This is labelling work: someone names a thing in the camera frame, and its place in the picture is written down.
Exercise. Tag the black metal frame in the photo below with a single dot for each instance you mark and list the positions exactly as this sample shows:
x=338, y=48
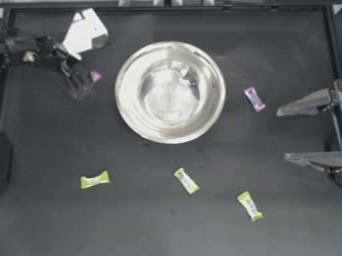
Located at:
x=67, y=5

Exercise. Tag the purple candy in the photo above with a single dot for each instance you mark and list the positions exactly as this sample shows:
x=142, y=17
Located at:
x=96, y=76
x=254, y=99

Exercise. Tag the steel bowl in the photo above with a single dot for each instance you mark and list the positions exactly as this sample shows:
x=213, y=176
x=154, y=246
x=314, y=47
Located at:
x=147, y=128

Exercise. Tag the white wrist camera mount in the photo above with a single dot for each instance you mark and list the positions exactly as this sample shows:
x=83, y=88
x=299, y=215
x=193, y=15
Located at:
x=84, y=33

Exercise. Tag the green candy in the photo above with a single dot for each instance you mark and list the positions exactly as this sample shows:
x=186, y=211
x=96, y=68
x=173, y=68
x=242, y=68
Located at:
x=95, y=180
x=186, y=181
x=250, y=206

